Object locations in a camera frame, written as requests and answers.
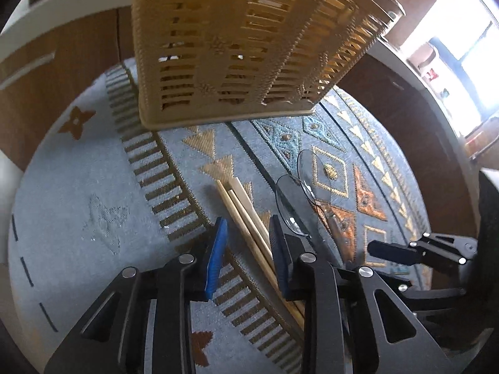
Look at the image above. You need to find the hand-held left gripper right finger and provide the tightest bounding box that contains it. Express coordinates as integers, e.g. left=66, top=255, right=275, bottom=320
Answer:
left=269, top=214, right=457, bottom=374

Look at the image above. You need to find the wooden chopstick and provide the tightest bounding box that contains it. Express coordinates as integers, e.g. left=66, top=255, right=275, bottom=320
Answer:
left=228, top=177, right=276, bottom=269
left=216, top=180, right=305, bottom=330

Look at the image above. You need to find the beige plastic utensil basket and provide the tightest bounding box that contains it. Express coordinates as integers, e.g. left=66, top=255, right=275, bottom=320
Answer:
left=130, top=0, right=406, bottom=132

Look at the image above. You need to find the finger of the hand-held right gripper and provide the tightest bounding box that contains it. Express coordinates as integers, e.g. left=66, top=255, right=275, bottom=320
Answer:
left=367, top=233, right=480, bottom=278
left=384, top=275, right=468, bottom=313

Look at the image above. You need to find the blue patterned rug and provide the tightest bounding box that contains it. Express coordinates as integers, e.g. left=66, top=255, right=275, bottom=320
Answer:
left=8, top=56, right=434, bottom=374

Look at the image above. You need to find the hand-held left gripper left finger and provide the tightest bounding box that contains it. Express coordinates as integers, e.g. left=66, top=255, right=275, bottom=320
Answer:
left=45, top=218, right=229, bottom=374

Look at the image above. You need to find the clear plastic spoon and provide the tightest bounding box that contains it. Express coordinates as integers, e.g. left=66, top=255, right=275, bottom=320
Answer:
left=297, top=150, right=353, bottom=266
left=275, top=175, right=313, bottom=239

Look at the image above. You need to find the white cabinet handle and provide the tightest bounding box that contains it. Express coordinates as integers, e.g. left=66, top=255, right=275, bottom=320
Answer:
left=0, top=52, right=56, bottom=89

